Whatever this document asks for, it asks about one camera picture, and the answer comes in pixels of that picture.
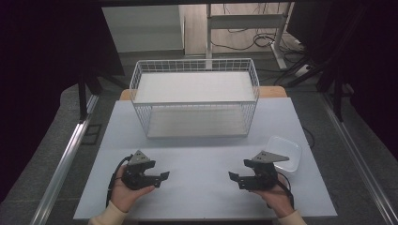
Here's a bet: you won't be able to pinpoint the person's right hand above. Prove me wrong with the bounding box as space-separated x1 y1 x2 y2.
250 174 296 219

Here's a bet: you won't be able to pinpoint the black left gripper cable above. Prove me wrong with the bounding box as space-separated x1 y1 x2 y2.
105 154 134 208

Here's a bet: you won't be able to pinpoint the white power strip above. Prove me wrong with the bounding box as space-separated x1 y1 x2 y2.
294 64 312 78

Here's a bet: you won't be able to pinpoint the aluminium rail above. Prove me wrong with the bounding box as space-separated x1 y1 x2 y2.
29 93 100 225
321 93 398 225

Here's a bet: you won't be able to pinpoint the white wire basket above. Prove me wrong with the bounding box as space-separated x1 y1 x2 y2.
129 58 261 140

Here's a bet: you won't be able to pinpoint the white panel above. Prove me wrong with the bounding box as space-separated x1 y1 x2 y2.
100 4 186 53

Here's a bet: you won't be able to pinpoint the pale blue table mat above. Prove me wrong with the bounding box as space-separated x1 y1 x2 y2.
72 97 338 220

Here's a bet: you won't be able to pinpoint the clear square plastic dish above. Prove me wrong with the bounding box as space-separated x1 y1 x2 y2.
265 135 303 173

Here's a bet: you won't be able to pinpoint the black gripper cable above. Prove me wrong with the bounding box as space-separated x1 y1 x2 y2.
105 154 134 208
266 171 296 210

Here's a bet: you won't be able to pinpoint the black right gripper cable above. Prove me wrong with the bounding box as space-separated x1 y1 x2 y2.
266 171 296 210

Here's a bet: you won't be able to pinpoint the white metal desk frame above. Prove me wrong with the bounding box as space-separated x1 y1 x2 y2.
205 2 294 70

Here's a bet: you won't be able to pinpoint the person's left hand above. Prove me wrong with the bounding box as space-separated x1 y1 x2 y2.
110 164 156 214

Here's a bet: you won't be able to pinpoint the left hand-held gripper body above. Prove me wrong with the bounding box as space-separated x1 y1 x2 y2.
121 149 157 191

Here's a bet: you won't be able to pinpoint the black metal stand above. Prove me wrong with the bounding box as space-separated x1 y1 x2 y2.
77 69 130 124
285 55 356 123

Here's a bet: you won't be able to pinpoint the black floor cables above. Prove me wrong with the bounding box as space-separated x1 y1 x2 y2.
209 3 314 87

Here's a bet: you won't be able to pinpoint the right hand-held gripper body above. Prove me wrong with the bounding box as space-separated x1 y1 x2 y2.
243 150 291 191

